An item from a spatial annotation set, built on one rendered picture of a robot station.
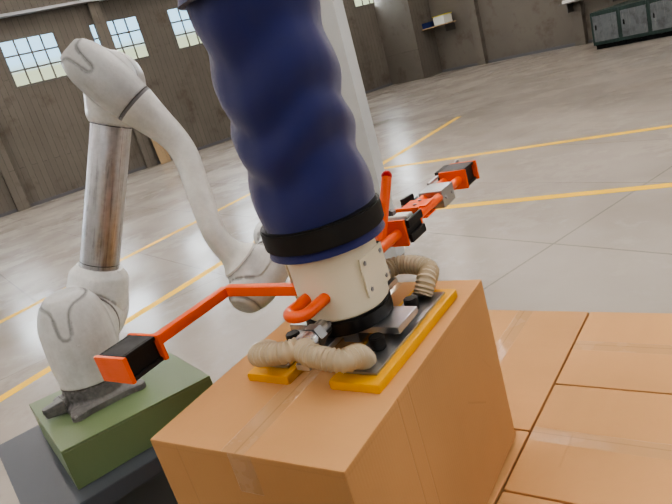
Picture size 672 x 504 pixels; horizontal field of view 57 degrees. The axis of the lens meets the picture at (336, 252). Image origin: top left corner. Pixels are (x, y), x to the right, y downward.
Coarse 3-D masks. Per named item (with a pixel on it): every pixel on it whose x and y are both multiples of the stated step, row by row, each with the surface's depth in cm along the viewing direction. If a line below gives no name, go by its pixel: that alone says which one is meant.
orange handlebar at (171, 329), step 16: (432, 208) 142; (384, 240) 125; (224, 288) 126; (240, 288) 123; (256, 288) 121; (272, 288) 118; (288, 288) 116; (208, 304) 122; (304, 304) 108; (320, 304) 105; (176, 320) 116; (192, 320) 118; (288, 320) 104; (304, 320) 103; (160, 336) 112
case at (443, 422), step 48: (480, 288) 128; (432, 336) 111; (480, 336) 126; (240, 384) 114; (288, 384) 109; (432, 384) 106; (480, 384) 125; (192, 432) 103; (240, 432) 99; (288, 432) 95; (336, 432) 92; (384, 432) 92; (432, 432) 105; (480, 432) 123; (192, 480) 103; (240, 480) 96; (288, 480) 90; (336, 480) 84; (384, 480) 91; (432, 480) 104; (480, 480) 122
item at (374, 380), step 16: (400, 304) 123; (416, 304) 117; (432, 304) 118; (448, 304) 120; (416, 320) 114; (432, 320) 114; (384, 336) 111; (400, 336) 110; (416, 336) 109; (384, 352) 106; (400, 352) 105; (384, 368) 102; (400, 368) 104; (336, 384) 103; (352, 384) 101; (368, 384) 99; (384, 384) 99
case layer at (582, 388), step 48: (528, 336) 183; (576, 336) 176; (624, 336) 169; (528, 384) 160; (576, 384) 155; (624, 384) 149; (528, 432) 142; (576, 432) 138; (624, 432) 134; (528, 480) 128; (576, 480) 125; (624, 480) 121
